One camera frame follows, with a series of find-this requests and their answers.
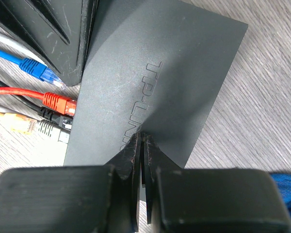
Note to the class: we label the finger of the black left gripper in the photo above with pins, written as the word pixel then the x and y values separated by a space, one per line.
pixel 57 31

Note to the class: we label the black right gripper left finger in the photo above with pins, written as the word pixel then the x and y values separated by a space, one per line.
pixel 128 166

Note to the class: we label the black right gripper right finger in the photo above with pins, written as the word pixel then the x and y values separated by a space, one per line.
pixel 153 158

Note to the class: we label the black network switch box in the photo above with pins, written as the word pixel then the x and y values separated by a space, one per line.
pixel 154 66

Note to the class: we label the yellow ethernet cable short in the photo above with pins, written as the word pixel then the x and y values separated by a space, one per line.
pixel 18 123

